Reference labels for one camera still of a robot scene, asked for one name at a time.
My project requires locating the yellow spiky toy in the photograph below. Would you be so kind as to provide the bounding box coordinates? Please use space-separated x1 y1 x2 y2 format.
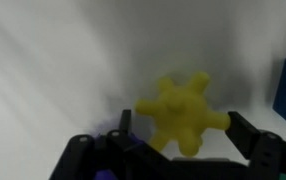
135 72 231 157

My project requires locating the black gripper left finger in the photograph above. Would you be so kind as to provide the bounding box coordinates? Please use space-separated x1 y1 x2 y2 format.
49 109 170 180

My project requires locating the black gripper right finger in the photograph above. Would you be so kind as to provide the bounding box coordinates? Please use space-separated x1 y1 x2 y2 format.
225 111 286 180

